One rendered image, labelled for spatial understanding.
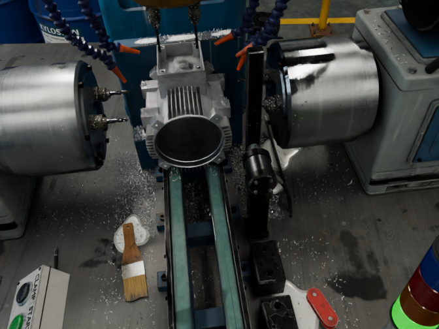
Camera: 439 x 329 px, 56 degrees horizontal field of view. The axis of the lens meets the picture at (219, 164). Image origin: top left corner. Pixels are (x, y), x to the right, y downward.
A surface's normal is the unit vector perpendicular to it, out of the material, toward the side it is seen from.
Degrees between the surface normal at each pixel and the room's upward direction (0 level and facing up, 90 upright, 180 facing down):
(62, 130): 62
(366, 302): 0
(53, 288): 52
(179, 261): 0
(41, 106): 39
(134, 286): 2
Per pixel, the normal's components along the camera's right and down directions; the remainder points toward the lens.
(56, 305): 0.76, -0.51
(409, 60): -0.04, -0.68
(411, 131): 0.12, 0.72
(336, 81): 0.05, 0.00
